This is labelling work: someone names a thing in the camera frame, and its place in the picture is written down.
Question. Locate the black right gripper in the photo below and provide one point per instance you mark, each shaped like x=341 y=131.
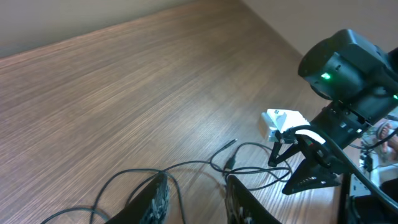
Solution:
x=323 y=152

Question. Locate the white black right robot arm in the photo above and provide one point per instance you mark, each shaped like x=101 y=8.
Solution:
x=360 y=81

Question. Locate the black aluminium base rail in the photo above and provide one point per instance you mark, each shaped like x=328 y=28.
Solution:
x=357 y=204

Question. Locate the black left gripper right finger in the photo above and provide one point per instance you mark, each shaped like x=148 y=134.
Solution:
x=242 y=207

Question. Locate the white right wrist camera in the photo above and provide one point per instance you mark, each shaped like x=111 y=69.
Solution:
x=274 y=125

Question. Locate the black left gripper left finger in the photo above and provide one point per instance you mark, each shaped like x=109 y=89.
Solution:
x=150 y=206

